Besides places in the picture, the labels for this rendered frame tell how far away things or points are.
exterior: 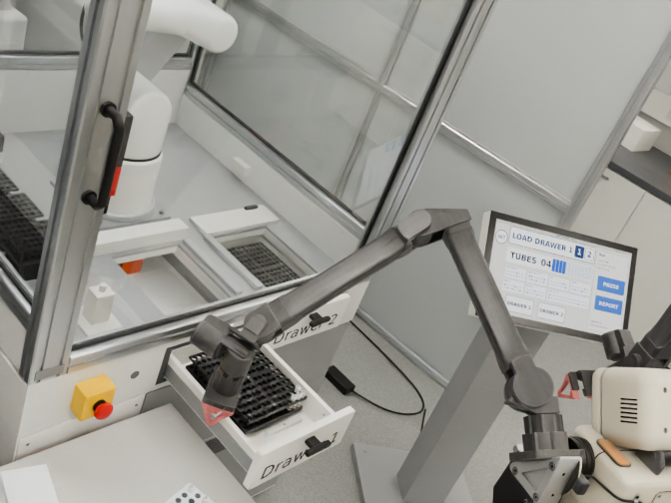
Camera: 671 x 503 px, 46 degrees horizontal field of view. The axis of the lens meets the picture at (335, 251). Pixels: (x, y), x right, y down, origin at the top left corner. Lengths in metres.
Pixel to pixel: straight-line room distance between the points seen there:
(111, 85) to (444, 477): 2.04
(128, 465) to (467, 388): 1.26
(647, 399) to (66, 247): 1.07
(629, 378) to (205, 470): 0.90
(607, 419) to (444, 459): 1.32
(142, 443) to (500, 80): 2.06
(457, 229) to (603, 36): 1.59
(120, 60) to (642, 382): 1.06
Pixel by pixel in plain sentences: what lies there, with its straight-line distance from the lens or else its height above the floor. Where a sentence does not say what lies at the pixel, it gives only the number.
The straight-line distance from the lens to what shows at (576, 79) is 3.11.
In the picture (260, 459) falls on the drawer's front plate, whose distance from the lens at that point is 1.65.
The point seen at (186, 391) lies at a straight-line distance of 1.81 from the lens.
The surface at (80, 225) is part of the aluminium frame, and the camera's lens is 1.41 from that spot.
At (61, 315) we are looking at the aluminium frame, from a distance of 1.53.
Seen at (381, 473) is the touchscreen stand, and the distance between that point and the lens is 3.05.
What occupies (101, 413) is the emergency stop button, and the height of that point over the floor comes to 0.88.
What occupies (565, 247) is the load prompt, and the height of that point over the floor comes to 1.16.
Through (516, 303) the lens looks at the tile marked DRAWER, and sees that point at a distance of 2.36.
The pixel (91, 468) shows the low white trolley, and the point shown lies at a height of 0.76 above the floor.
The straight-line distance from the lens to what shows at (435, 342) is 3.60.
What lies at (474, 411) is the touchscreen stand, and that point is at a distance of 2.73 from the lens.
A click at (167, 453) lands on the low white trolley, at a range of 1.81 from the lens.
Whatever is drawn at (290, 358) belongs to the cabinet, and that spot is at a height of 0.73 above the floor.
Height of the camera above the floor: 2.08
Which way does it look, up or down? 30 degrees down
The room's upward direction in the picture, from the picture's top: 23 degrees clockwise
